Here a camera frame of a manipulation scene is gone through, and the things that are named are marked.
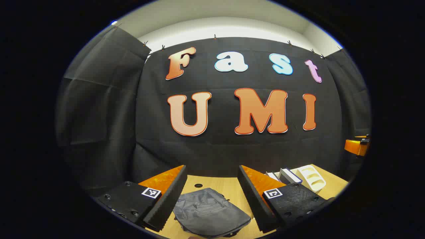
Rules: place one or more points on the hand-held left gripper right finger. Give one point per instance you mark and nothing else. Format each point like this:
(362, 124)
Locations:
(252, 199)

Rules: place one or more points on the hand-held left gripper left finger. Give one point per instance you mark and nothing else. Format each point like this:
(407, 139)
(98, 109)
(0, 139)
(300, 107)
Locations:
(169, 199)

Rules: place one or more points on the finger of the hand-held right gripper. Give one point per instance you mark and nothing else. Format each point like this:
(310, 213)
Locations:
(355, 146)

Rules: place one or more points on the grey schoolbag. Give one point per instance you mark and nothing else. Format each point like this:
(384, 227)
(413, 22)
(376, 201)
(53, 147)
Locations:
(209, 212)

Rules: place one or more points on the blue cover book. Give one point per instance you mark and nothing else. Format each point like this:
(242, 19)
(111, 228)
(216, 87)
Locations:
(289, 176)

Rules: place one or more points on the white plastic bookshelf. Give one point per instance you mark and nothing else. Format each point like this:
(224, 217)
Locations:
(312, 179)

